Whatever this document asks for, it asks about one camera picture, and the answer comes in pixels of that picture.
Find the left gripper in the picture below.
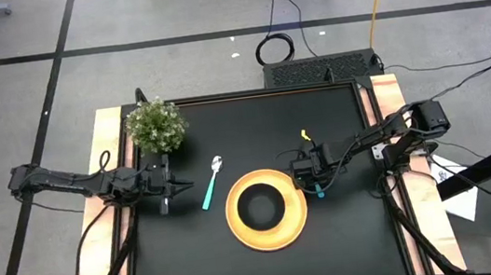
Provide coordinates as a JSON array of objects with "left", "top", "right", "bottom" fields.
[{"left": 137, "top": 151, "right": 198, "bottom": 218}]

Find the teal handled spoon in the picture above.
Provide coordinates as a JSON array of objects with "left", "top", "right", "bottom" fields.
[{"left": 196, "top": 155, "right": 230, "bottom": 213}]

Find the dark grey ribbed bowl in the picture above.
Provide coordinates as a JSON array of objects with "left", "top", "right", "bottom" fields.
[{"left": 234, "top": 180, "right": 289, "bottom": 234}]

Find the yellow round plate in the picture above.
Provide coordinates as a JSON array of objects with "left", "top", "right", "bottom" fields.
[{"left": 220, "top": 163, "right": 313, "bottom": 256}]

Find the green plant in black pot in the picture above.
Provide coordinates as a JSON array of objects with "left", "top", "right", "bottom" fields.
[{"left": 121, "top": 92, "right": 192, "bottom": 160}]

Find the black computer tower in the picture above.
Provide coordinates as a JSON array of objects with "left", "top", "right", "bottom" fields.
[{"left": 262, "top": 47, "right": 384, "bottom": 90}]

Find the white paper sheet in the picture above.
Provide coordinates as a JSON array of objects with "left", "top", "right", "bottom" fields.
[{"left": 428, "top": 149, "right": 483, "bottom": 227}]

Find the black desk leg bar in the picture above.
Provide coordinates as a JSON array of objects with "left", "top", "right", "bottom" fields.
[{"left": 432, "top": 144, "right": 491, "bottom": 202}]

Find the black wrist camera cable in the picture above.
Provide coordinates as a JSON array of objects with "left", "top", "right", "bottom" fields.
[{"left": 273, "top": 125, "right": 421, "bottom": 199}]

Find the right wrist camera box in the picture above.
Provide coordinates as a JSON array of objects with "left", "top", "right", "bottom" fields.
[{"left": 289, "top": 156, "right": 316, "bottom": 185}]

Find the black coiled cable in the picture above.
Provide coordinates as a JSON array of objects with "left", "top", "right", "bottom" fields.
[{"left": 249, "top": 0, "right": 297, "bottom": 67}]

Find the thin black cable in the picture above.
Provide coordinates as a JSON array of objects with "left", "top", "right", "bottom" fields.
[{"left": 278, "top": 0, "right": 320, "bottom": 62}]

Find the black floor cable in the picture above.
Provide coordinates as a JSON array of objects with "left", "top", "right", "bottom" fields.
[
  {"left": 424, "top": 63, "right": 491, "bottom": 102},
  {"left": 381, "top": 52, "right": 491, "bottom": 79}
]

